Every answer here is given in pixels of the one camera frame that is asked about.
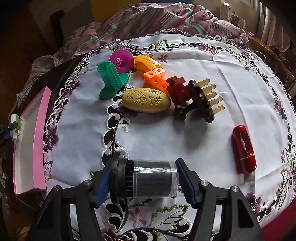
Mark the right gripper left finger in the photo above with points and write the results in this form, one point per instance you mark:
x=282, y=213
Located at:
x=54, y=221

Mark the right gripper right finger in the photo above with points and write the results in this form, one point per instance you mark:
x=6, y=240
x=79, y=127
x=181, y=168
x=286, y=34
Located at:
x=238, y=221

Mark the red glossy capsule case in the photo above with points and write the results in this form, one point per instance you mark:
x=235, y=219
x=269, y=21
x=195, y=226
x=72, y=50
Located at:
x=243, y=150

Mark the clear jar with black lid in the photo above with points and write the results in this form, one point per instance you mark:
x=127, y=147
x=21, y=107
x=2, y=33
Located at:
x=142, y=179

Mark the brown massage comb with pegs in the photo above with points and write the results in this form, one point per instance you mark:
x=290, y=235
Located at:
x=204, y=101

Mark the yellow carved oval soap box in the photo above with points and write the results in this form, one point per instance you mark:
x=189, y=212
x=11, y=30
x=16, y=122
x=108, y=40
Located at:
x=145, y=100

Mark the pink storage box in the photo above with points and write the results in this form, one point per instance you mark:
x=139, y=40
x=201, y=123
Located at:
x=28, y=169

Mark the green white plug-in device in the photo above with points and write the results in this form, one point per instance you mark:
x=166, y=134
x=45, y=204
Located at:
x=15, y=127

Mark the white floral embroidered tablecloth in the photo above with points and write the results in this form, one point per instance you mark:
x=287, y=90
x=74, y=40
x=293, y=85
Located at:
x=83, y=131

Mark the dark red puzzle block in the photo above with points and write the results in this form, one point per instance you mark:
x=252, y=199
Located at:
x=178, y=92

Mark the green plastic stand toy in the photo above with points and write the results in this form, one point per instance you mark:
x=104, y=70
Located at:
x=112, y=79

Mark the orange linked cubes toy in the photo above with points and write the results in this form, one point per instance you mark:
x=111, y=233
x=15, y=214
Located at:
x=156, y=79

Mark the wooden side table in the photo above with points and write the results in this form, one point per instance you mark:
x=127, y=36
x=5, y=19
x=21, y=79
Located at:
x=282, y=63

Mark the magenta perforated ball cup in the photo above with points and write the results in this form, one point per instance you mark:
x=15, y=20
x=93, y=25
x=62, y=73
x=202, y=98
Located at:
x=123, y=60

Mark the orange plastic toy block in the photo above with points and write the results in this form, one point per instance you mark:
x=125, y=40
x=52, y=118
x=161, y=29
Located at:
x=145, y=63

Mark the beige curtain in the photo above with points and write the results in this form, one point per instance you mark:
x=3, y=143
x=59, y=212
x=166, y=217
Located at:
x=271, y=32

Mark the white carton box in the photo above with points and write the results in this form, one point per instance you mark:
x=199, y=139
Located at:
x=227, y=14

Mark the striped pink green cloth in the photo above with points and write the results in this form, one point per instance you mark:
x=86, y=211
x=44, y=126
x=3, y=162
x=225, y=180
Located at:
x=134, y=21

